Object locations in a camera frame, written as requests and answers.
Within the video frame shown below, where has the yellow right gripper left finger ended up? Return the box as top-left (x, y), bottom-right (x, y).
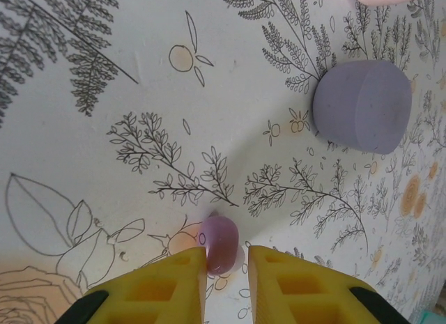
top-left (59, 246), bottom-right (207, 324)

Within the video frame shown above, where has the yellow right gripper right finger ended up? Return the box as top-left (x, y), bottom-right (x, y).
top-left (248, 245), bottom-right (412, 324)

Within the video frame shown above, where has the mauve wireless earbud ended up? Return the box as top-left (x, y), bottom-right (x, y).
top-left (199, 214), bottom-right (247, 278)

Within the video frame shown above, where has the lavender earbud charging case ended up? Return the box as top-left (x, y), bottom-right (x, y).
top-left (312, 59), bottom-right (413, 155)

